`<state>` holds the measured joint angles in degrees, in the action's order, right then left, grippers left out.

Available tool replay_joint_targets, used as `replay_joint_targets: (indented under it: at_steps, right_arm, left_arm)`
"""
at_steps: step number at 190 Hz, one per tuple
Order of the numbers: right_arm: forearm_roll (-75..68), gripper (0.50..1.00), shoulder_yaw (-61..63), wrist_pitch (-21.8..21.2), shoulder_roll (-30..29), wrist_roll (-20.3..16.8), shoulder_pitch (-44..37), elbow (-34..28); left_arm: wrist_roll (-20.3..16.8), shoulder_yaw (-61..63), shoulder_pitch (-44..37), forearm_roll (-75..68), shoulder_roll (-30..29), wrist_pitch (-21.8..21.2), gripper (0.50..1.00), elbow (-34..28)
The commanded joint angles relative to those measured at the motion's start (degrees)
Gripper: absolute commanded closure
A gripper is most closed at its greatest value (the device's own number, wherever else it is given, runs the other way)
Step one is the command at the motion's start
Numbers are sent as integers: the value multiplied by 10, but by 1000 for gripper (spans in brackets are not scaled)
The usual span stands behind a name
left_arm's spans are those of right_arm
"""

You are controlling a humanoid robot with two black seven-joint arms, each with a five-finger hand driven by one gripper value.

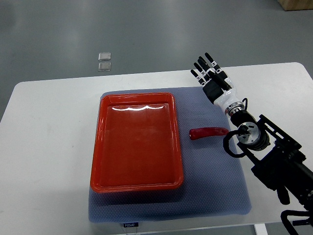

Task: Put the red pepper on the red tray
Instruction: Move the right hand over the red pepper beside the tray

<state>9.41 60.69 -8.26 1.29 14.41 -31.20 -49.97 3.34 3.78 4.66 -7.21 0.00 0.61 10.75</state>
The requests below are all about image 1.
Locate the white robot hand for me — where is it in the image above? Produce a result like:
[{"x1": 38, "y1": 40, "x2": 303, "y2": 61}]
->
[{"x1": 190, "y1": 52, "x2": 245, "y2": 115}]

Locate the red pepper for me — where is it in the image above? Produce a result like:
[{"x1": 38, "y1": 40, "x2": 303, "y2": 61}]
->
[{"x1": 189, "y1": 127, "x2": 229, "y2": 140}]

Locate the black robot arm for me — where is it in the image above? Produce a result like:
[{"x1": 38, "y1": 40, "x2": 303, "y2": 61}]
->
[{"x1": 189, "y1": 53, "x2": 313, "y2": 235}]

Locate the red plastic tray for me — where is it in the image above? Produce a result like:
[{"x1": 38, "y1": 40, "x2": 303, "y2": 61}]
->
[{"x1": 90, "y1": 92, "x2": 184, "y2": 193}]

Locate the cardboard box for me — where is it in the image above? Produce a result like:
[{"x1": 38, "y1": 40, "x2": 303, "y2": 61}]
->
[{"x1": 278, "y1": 0, "x2": 313, "y2": 11}]

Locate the upper metal floor plate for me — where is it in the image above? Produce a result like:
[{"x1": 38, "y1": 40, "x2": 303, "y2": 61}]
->
[{"x1": 98, "y1": 52, "x2": 111, "y2": 61}]

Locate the blue textured mat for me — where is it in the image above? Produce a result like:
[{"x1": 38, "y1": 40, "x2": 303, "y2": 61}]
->
[{"x1": 89, "y1": 87, "x2": 251, "y2": 223}]

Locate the white table leg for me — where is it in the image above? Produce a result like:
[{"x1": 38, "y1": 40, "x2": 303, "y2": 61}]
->
[{"x1": 254, "y1": 223, "x2": 268, "y2": 235}]

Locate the dark blue table label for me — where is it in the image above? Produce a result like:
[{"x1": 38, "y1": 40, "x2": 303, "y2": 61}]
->
[{"x1": 123, "y1": 222, "x2": 139, "y2": 228}]

